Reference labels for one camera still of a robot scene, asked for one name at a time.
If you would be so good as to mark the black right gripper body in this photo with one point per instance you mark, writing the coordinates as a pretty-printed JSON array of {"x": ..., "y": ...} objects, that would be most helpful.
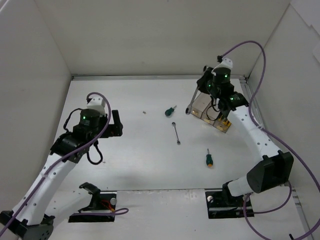
[{"x": 203, "y": 81}]

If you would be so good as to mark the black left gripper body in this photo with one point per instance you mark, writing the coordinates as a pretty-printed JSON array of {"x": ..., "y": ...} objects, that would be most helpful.
[{"x": 113, "y": 127}]

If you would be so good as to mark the large silver ratchet wrench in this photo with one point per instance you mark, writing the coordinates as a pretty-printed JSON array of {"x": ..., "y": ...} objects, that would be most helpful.
[{"x": 190, "y": 105}]

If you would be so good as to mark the yellow pliers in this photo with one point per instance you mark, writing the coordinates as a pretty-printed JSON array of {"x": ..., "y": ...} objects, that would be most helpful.
[{"x": 223, "y": 121}]

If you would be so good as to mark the small silver ratchet wrench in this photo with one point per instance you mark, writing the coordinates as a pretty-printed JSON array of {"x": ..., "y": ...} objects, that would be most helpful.
[{"x": 176, "y": 133}]

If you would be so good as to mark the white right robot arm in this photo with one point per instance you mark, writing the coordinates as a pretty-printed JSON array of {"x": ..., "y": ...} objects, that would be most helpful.
[{"x": 272, "y": 166}]

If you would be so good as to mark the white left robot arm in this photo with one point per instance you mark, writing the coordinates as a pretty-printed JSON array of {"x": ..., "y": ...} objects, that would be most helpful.
[{"x": 41, "y": 209}]

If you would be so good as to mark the clear bin left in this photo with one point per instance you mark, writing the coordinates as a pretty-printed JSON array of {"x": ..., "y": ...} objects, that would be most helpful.
[{"x": 200, "y": 105}]

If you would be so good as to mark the clear bin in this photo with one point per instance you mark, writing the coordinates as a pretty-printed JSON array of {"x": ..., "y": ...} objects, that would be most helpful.
[
  {"x": 217, "y": 125},
  {"x": 210, "y": 114},
  {"x": 200, "y": 105}
]

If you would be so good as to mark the clear bin middle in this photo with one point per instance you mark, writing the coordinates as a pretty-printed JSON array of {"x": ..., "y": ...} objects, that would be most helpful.
[{"x": 210, "y": 114}]

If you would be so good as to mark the clear bin right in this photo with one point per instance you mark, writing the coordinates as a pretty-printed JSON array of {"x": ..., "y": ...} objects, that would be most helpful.
[{"x": 217, "y": 125}]

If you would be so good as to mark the stubby green screwdriver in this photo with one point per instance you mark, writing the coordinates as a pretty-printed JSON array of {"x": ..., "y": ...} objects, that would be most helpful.
[{"x": 169, "y": 112}]

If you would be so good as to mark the green orange screwdriver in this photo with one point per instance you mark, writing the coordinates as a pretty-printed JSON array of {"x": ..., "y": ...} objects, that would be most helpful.
[{"x": 209, "y": 159}]

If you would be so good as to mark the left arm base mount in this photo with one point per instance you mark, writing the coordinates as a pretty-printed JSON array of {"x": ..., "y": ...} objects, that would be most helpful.
[{"x": 106, "y": 204}]

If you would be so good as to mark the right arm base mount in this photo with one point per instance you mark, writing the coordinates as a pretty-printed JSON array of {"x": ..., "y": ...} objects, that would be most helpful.
[{"x": 219, "y": 207}]

